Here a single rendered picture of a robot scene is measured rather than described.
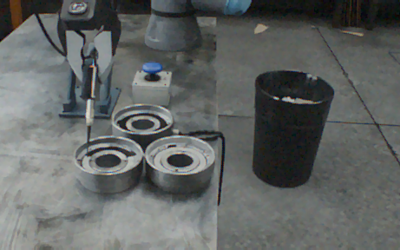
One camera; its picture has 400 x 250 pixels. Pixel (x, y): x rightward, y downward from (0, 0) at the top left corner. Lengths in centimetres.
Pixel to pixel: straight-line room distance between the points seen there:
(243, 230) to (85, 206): 123
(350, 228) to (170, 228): 140
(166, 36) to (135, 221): 65
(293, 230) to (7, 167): 133
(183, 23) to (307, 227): 104
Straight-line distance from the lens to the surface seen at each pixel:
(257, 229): 187
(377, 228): 202
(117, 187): 69
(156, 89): 92
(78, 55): 73
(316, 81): 214
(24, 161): 80
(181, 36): 121
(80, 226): 65
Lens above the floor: 123
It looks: 30 degrees down
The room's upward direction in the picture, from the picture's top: 1 degrees counter-clockwise
